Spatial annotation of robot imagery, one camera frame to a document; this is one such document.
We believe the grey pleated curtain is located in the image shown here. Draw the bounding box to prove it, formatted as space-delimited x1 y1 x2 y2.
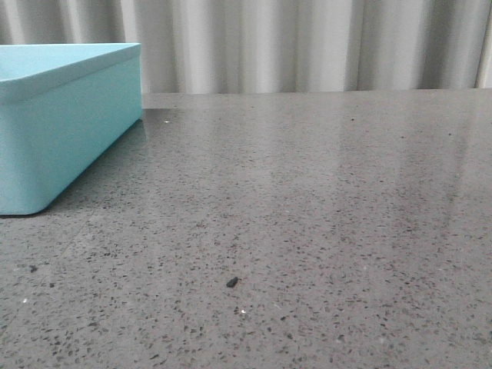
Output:
1 1 491 94

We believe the small black debris piece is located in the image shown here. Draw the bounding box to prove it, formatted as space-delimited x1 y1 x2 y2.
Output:
226 277 239 288

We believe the light blue storage box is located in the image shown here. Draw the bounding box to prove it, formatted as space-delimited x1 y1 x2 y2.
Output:
1 43 142 215

